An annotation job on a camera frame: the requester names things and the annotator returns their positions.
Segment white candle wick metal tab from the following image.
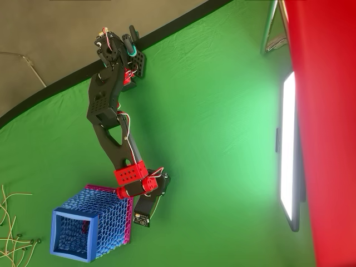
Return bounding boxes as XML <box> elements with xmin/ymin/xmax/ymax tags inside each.
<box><xmin>1</xmin><ymin>184</ymin><xmax>8</xmax><ymax>212</ymax></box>
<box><xmin>4</xmin><ymin>192</ymin><xmax>33</xmax><ymax>202</ymax></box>
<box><xmin>24</xmin><ymin>238</ymin><xmax>42</xmax><ymax>266</ymax></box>
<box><xmin>4</xmin><ymin>216</ymin><xmax>17</xmax><ymax>254</ymax></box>
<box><xmin>0</xmin><ymin>233</ymin><xmax>23</xmax><ymax>243</ymax></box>
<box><xmin>151</xmin><ymin>194</ymin><xmax>162</xmax><ymax>218</ymax></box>
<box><xmin>11</xmin><ymin>238</ymin><xmax>36</xmax><ymax>253</ymax></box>
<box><xmin>0</xmin><ymin>204</ymin><xmax>9</xmax><ymax>226</ymax></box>

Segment blue and pink lattice basket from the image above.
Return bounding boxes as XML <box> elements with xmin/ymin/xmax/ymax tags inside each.
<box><xmin>50</xmin><ymin>183</ymin><xmax>135</xmax><ymax>264</ymax></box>

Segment green table cloth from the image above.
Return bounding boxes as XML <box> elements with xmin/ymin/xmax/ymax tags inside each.
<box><xmin>0</xmin><ymin>0</ymin><xmax>318</xmax><ymax>267</ymax></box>

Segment black flat light panel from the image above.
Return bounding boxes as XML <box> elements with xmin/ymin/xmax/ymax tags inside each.
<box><xmin>275</xmin><ymin>71</ymin><xmax>306</xmax><ymax>233</ymax></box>

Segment red plastic holder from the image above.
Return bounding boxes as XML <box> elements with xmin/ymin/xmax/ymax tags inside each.
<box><xmin>283</xmin><ymin>0</ymin><xmax>356</xmax><ymax>267</ymax></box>

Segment chrome tube stand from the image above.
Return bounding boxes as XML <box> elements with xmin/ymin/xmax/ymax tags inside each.
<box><xmin>260</xmin><ymin>0</ymin><xmax>289</xmax><ymax>56</ymax></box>

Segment small camera board on mount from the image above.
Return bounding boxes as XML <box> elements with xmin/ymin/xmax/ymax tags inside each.
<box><xmin>132</xmin><ymin>194</ymin><xmax>156</xmax><ymax>228</ymax></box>

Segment red white servo cable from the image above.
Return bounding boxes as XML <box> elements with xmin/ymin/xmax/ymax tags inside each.
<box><xmin>116</xmin><ymin>110</ymin><xmax>134</xmax><ymax>165</ymax></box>

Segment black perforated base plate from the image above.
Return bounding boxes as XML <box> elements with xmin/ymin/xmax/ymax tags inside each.
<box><xmin>126</xmin><ymin>51</ymin><xmax>147</xmax><ymax>80</ymax></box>

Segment chrome chair leg frame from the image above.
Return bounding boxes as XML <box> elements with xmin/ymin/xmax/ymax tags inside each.
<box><xmin>0</xmin><ymin>51</ymin><xmax>47</xmax><ymax>88</ymax></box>

